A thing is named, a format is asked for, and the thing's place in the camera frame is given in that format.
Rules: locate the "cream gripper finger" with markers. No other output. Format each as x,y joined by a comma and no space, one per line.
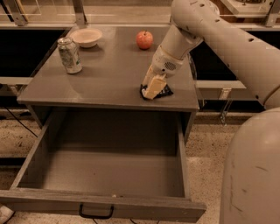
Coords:
155,84
150,77

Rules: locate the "silver soda can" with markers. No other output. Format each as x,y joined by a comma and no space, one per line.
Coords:
68,52

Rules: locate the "red apple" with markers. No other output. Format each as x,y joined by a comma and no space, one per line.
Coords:
144,40

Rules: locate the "open grey top drawer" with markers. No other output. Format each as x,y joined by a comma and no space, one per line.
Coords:
132,160

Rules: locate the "grey drawer cabinet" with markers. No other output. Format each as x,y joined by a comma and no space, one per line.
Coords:
111,75

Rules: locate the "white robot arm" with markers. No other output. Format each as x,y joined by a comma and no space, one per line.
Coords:
254,62

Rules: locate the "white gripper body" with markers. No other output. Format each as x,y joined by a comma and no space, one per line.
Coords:
164,64

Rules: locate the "black drawer handle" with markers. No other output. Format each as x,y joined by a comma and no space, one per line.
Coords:
96,212

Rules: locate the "wooden cabinet with white top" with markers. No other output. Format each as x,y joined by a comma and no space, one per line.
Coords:
247,11

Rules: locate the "dark blue rxbar wrapper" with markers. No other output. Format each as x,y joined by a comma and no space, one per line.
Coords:
165,92

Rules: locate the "white bowl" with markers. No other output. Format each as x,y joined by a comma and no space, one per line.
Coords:
86,37

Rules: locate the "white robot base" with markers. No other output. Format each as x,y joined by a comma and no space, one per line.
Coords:
251,181

